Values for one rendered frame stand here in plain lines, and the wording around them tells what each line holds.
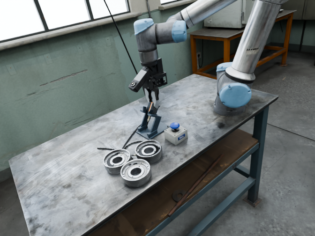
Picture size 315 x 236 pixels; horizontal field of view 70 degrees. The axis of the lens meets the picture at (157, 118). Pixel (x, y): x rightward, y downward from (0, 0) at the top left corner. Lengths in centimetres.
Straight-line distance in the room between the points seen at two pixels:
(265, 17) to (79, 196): 86
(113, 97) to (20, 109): 92
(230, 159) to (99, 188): 69
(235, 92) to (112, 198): 58
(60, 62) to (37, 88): 31
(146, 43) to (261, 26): 40
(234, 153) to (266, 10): 72
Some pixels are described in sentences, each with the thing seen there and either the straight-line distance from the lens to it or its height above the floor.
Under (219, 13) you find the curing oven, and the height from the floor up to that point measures 96.
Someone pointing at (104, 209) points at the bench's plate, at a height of 80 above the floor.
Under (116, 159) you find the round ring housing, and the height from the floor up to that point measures 82.
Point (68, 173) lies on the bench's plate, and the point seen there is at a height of 80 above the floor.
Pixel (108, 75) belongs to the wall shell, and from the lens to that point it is 253.
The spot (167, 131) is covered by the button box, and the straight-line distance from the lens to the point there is 95.
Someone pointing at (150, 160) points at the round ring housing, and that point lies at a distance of 86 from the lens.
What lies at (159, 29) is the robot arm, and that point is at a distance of 88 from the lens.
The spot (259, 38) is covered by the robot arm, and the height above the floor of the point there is 117.
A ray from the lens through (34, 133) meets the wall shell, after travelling 247.
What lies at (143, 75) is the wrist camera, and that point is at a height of 108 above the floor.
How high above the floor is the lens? 138
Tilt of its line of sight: 31 degrees down
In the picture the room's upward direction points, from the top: 10 degrees counter-clockwise
